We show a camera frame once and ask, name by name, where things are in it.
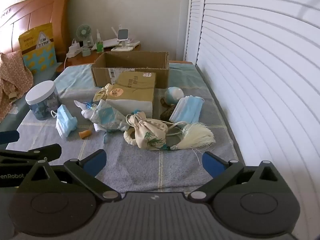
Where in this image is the white router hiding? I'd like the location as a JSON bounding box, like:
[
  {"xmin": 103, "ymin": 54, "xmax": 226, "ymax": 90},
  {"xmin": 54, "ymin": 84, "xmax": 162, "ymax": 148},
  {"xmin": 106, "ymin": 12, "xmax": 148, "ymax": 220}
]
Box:
[{"xmin": 102, "ymin": 26, "xmax": 141, "ymax": 48}]

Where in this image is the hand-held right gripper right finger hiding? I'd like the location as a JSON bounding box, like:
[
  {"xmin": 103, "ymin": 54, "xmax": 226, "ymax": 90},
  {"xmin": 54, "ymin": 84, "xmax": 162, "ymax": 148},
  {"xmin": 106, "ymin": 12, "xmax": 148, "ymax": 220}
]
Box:
[{"xmin": 187, "ymin": 151, "xmax": 288, "ymax": 202}]

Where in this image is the wide white louvered door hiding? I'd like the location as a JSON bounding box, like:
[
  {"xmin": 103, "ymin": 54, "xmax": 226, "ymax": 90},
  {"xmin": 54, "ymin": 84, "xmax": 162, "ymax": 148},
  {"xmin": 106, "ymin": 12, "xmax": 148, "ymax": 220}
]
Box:
[{"xmin": 195, "ymin": 0, "xmax": 320, "ymax": 233}]

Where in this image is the cream tassel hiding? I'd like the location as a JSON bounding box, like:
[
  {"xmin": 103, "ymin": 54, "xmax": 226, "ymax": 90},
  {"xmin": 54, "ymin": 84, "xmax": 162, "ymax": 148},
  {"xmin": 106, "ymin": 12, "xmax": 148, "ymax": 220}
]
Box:
[{"xmin": 166, "ymin": 122, "xmax": 216, "ymax": 153}]

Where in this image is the white stand with screen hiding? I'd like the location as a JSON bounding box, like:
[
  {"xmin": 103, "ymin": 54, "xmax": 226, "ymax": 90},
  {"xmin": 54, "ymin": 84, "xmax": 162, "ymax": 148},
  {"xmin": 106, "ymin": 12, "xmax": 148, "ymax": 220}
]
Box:
[{"xmin": 116, "ymin": 24, "xmax": 129, "ymax": 47}]

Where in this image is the blue white patterned pouch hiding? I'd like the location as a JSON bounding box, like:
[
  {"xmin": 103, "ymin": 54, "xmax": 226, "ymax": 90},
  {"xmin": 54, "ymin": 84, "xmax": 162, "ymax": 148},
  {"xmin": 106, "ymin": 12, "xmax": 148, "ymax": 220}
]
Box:
[{"xmin": 73, "ymin": 99, "xmax": 130, "ymax": 144}]

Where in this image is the brown floral cloth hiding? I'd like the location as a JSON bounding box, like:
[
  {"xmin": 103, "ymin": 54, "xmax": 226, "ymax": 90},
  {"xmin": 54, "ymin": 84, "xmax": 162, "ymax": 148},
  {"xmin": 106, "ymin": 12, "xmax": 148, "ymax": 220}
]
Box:
[{"xmin": 0, "ymin": 50, "xmax": 34, "ymax": 121}]

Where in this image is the cardboard box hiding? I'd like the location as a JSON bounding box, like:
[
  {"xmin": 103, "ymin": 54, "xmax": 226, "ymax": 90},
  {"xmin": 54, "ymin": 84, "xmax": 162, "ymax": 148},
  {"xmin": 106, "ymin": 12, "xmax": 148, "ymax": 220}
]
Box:
[{"xmin": 90, "ymin": 51, "xmax": 170, "ymax": 89}]

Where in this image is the blue white round plush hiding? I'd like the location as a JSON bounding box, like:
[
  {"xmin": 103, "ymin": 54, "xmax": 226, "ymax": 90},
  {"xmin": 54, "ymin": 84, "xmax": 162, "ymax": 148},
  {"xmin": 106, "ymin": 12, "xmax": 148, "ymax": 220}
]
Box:
[{"xmin": 164, "ymin": 87, "xmax": 185, "ymax": 105}]

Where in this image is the closed tan gift box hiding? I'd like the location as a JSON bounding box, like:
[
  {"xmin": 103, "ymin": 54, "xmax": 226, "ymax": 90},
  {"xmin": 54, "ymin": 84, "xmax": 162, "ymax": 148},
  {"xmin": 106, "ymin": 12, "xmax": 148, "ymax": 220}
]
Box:
[{"xmin": 106, "ymin": 71, "xmax": 157, "ymax": 119}]

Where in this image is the blue face mask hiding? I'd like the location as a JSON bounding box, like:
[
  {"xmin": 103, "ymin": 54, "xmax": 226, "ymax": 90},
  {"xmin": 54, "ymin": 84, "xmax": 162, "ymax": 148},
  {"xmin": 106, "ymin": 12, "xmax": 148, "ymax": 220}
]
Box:
[
  {"xmin": 51, "ymin": 104, "xmax": 78, "ymax": 138},
  {"xmin": 170, "ymin": 95, "xmax": 205, "ymax": 124}
]

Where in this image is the wooden nightstand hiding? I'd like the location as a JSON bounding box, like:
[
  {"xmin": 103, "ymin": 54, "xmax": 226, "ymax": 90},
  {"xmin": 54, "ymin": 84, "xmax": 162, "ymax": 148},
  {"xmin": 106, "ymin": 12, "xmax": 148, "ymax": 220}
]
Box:
[{"xmin": 56, "ymin": 43, "xmax": 142, "ymax": 74}]

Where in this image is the white power strip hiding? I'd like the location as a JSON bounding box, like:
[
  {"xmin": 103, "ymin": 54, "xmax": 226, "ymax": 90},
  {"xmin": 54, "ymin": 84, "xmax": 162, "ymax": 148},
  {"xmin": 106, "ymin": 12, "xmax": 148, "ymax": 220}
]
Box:
[{"xmin": 66, "ymin": 39, "xmax": 83, "ymax": 58}]

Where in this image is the beige knotted cloth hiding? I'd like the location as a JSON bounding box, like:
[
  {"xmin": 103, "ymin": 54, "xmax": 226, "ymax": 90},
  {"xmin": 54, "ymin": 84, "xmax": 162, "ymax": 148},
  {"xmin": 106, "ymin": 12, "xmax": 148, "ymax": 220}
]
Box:
[{"xmin": 93, "ymin": 83, "xmax": 117, "ymax": 103}]

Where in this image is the white woven ring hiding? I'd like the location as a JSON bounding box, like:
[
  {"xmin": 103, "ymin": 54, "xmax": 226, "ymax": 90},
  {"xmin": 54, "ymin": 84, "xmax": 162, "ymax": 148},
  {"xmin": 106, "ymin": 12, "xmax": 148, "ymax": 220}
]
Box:
[{"xmin": 123, "ymin": 129, "xmax": 141, "ymax": 146}]

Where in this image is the clear jar with white lid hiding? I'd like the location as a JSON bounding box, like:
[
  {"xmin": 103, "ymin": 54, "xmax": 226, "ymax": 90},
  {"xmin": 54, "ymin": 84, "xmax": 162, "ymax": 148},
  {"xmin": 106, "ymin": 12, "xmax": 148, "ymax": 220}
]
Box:
[{"xmin": 25, "ymin": 80, "xmax": 62, "ymax": 120}]

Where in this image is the narrow white louvered door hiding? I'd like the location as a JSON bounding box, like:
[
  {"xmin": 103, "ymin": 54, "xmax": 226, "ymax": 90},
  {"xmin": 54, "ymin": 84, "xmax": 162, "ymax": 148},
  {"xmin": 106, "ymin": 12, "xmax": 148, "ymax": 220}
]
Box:
[{"xmin": 183, "ymin": 0, "xmax": 207, "ymax": 66}]

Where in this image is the beige drawstring pouch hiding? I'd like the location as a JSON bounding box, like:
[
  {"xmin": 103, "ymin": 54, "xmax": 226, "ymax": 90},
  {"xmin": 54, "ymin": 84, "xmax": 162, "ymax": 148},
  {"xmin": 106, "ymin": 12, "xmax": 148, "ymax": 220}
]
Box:
[{"xmin": 126, "ymin": 112, "xmax": 169, "ymax": 151}]

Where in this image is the wooden headboard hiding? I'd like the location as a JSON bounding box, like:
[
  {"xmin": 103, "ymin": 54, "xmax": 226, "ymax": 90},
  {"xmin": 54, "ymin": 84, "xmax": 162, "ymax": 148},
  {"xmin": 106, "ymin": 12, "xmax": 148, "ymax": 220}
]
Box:
[{"xmin": 0, "ymin": 0, "xmax": 73, "ymax": 63}]

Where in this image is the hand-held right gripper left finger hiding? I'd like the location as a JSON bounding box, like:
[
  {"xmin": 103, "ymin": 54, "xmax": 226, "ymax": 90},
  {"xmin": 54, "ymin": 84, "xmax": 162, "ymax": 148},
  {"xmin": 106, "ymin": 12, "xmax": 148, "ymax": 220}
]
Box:
[{"xmin": 19, "ymin": 149, "xmax": 122, "ymax": 202}]

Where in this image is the small green desk fan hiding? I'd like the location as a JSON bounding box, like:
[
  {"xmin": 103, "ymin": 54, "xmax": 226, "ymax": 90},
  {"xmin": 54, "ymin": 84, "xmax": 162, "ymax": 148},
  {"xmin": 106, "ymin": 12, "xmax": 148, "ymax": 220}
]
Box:
[{"xmin": 76, "ymin": 24, "xmax": 95, "ymax": 51}]

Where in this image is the yellow printed bag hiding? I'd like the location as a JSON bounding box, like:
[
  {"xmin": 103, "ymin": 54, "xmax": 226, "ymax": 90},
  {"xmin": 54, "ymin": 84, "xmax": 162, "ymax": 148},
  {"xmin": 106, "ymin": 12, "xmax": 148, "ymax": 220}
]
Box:
[{"xmin": 18, "ymin": 22, "xmax": 58, "ymax": 72}]

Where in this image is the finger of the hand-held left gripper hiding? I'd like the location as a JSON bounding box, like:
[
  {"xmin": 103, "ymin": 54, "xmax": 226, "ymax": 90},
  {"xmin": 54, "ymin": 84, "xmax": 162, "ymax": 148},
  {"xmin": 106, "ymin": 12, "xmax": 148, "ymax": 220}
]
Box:
[
  {"xmin": 0, "ymin": 130, "xmax": 20, "ymax": 146},
  {"xmin": 0, "ymin": 144, "xmax": 62, "ymax": 167}
]

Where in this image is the dark brown ring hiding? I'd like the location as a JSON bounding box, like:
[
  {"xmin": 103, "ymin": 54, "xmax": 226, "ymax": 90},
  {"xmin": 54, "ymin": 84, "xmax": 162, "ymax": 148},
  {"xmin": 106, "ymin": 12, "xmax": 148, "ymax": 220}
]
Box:
[{"xmin": 160, "ymin": 97, "xmax": 179, "ymax": 122}]

